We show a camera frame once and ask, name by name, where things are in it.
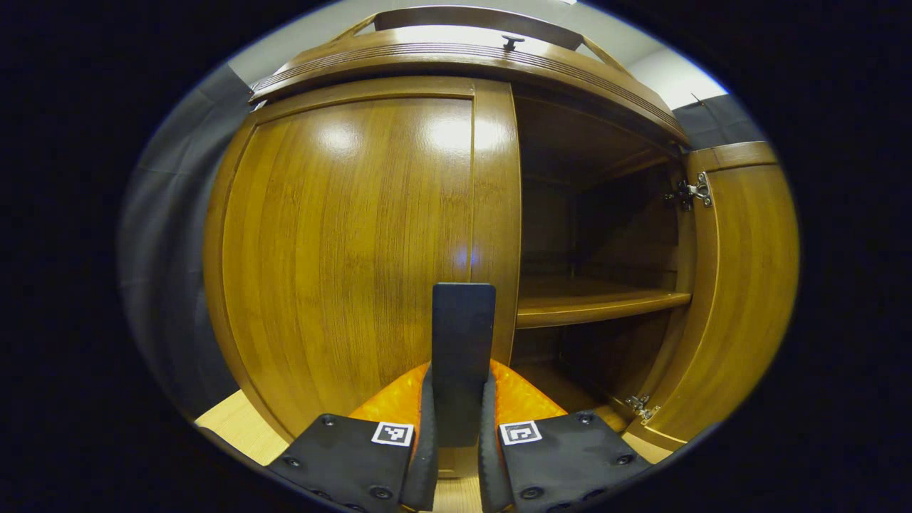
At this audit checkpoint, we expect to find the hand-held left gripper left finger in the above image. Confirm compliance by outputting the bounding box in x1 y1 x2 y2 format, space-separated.
265 360 437 513

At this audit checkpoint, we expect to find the wooden double-door shoe cabinet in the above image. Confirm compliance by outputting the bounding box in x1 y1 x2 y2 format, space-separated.
249 6 695 457

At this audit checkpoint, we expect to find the wooden inner shelf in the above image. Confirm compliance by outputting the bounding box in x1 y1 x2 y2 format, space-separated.
514 278 693 330

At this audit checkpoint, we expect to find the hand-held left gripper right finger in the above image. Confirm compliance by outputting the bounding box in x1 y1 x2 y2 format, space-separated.
477 358 653 513

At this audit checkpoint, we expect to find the wooden shoe cabinet door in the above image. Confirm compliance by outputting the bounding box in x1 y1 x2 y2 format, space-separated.
623 141 800 451
203 77 523 478

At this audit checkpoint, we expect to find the wooden drawer with black knob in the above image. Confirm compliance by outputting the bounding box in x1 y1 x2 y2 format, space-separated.
249 27 688 143

